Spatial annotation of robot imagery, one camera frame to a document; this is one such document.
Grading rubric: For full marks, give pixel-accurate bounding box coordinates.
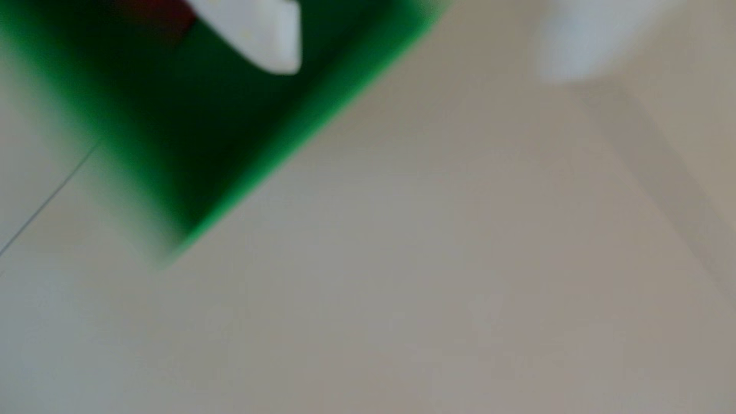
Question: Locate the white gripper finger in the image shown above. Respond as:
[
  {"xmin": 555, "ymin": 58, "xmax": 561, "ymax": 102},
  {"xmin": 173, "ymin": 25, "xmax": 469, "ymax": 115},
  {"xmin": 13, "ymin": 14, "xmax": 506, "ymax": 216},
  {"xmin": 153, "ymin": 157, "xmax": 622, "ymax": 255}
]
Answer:
[
  {"xmin": 187, "ymin": 0, "xmax": 302, "ymax": 76},
  {"xmin": 536, "ymin": 0, "xmax": 685, "ymax": 82}
]

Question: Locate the red block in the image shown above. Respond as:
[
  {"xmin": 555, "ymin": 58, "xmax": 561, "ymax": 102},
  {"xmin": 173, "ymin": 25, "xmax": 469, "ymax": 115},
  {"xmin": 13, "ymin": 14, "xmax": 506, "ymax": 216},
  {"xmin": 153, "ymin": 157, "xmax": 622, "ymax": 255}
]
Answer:
[{"xmin": 114, "ymin": 0, "xmax": 197, "ymax": 36}]

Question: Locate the green box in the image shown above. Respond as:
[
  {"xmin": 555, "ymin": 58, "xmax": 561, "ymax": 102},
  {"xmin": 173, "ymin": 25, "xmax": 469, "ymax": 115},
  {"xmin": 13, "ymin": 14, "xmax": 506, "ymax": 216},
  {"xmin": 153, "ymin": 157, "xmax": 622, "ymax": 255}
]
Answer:
[{"xmin": 0, "ymin": 0, "xmax": 450, "ymax": 266}]

